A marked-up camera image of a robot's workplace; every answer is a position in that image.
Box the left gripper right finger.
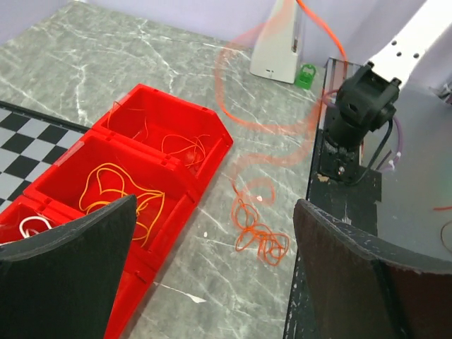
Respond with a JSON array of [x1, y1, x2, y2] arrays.
[[293, 199, 451, 338]]

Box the green lego brick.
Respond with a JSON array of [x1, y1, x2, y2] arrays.
[[295, 64, 316, 90]]

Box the white cable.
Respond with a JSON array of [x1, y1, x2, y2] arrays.
[[0, 215, 54, 244]]

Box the yellow cable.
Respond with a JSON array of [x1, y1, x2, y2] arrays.
[[78, 162, 166, 250]]

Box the orange cable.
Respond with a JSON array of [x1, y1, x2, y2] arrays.
[[105, 0, 349, 268]]

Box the white grey stand device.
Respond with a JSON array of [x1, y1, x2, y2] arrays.
[[249, 0, 303, 84]]

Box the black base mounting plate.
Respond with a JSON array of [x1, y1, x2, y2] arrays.
[[282, 58, 384, 339]]

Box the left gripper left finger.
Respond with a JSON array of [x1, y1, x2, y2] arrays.
[[1, 195, 136, 338]]

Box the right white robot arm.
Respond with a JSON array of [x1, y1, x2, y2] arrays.
[[319, 0, 451, 186]]

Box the red three-compartment bin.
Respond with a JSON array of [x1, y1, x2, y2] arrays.
[[1, 84, 233, 338]]

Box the black white chessboard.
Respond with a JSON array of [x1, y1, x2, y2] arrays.
[[1, 102, 88, 210]]

